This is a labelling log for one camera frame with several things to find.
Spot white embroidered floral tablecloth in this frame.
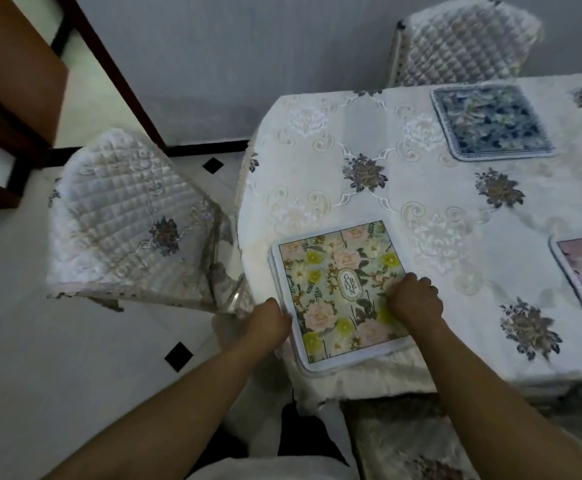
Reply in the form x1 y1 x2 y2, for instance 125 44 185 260
235 74 582 411

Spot person's right forearm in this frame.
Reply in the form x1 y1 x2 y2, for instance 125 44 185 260
404 318 582 480

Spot person's left forearm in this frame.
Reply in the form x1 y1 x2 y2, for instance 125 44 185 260
43 331 279 480

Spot person's right hand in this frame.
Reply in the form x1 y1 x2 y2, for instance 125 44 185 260
384 272 446 334

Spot blue floral placemat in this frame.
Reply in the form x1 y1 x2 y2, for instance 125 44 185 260
430 82 557 162

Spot person's black trousers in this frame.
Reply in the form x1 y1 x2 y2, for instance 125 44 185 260
191 402 350 470

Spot chair with quilted floral cover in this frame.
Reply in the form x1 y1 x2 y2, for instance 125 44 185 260
46 127 254 318
340 390 582 480
388 0 545 88

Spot person's left hand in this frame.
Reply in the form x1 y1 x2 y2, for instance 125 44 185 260
244 297 294 352

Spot brown wooden door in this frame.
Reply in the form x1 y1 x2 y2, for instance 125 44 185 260
0 0 169 211

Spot person's white shirt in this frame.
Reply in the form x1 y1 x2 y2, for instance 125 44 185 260
189 456 358 480

